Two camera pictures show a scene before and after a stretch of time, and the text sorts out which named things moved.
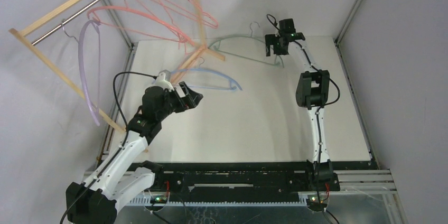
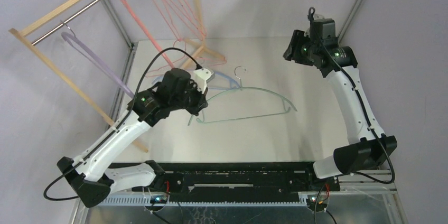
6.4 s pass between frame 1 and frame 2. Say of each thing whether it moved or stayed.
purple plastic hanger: moved
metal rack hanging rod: stayed
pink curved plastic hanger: moved
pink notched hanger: moved
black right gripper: moved
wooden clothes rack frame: stayed
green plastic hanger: moved
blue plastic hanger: stayed
